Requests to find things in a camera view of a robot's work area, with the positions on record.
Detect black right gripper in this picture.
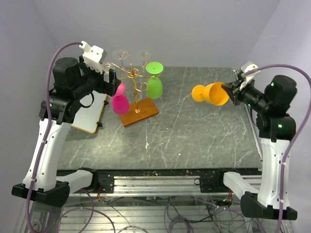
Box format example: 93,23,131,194
222,77,271,113

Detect orange plastic wine glass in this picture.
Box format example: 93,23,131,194
191,82,229,106

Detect pink plastic wine glass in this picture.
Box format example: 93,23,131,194
111,82,130,115

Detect clear tall wine glass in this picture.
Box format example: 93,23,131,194
112,50,128,69

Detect green plastic wine glass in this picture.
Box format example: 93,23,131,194
146,62,164,99

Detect clear short wine glass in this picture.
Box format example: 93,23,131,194
136,50,152,67

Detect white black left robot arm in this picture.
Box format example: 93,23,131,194
11,57,121,207

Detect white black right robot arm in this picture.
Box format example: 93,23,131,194
214,75,297,220

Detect brown wooden rack base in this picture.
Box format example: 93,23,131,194
120,98,159,127

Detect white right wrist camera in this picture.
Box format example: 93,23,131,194
234,61,259,91

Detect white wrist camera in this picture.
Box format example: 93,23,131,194
234,61,259,91
79,41,107,74

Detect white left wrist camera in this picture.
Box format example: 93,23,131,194
79,41,107,74

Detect gold wire wine glass rack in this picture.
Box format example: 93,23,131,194
106,52,152,104

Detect white board with yellow frame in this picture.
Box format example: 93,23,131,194
71,91,107,133

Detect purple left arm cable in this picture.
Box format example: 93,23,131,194
25,41,83,233

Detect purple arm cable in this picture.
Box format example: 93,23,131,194
25,41,83,233
242,64,311,233

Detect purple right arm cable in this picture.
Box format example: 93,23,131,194
242,64,311,233

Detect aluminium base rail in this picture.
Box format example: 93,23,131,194
55,169,263,195

